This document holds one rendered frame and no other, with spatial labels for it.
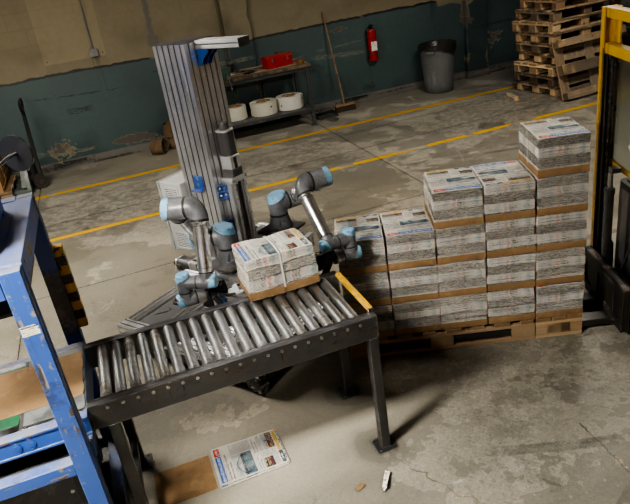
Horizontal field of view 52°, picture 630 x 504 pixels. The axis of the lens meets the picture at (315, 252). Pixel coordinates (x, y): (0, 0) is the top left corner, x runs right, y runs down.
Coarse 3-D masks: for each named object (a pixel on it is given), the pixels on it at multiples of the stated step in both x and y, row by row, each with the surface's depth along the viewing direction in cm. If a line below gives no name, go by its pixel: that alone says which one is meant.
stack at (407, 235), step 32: (352, 224) 394; (384, 224) 388; (416, 224) 380; (480, 224) 368; (512, 224) 368; (384, 256) 376; (416, 256) 376; (448, 256) 377; (512, 256) 377; (384, 288) 385; (416, 288) 386; (448, 288) 386; (384, 320) 396; (416, 320) 395; (448, 320) 396; (352, 352) 406; (384, 352) 407
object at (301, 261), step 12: (276, 240) 340; (288, 240) 337; (300, 240) 334; (288, 252) 325; (300, 252) 327; (312, 252) 330; (288, 264) 327; (300, 264) 330; (312, 264) 332; (300, 276) 332
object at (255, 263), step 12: (252, 240) 345; (240, 252) 331; (252, 252) 329; (264, 252) 327; (240, 264) 332; (252, 264) 320; (264, 264) 323; (240, 276) 344; (252, 276) 323; (264, 276) 325; (276, 276) 328; (252, 288) 325; (264, 288) 327
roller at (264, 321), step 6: (252, 306) 327; (258, 306) 325; (258, 312) 319; (264, 312) 320; (258, 318) 316; (264, 318) 313; (264, 324) 309; (270, 324) 308; (264, 330) 307; (270, 330) 302; (270, 336) 299; (276, 336) 297
